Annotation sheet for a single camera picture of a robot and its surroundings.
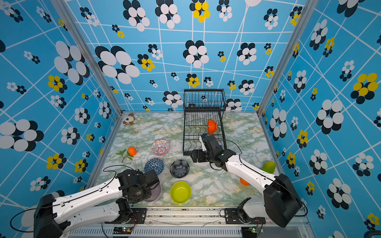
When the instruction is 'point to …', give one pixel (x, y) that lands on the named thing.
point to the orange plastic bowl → (212, 126)
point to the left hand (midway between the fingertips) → (150, 197)
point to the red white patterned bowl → (160, 147)
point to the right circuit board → (248, 232)
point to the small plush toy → (129, 119)
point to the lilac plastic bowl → (156, 192)
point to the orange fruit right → (244, 182)
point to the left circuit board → (122, 230)
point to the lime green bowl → (180, 192)
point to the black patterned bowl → (179, 168)
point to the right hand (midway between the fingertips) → (198, 154)
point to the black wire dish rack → (202, 108)
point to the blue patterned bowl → (155, 164)
